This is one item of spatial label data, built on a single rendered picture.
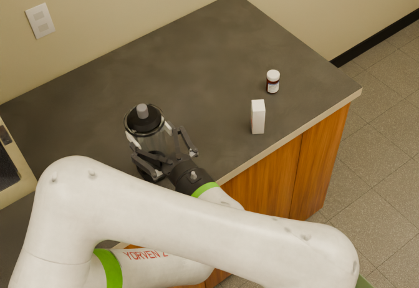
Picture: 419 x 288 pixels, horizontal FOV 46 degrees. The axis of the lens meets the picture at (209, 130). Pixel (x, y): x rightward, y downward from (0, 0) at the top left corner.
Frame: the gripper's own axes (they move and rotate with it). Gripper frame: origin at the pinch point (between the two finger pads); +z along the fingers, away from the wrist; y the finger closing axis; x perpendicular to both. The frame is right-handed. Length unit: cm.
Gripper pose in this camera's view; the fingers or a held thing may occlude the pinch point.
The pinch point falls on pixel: (147, 130)
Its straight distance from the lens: 133.4
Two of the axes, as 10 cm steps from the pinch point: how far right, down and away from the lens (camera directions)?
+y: -8.1, 4.8, -3.4
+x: 0.5, 6.4, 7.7
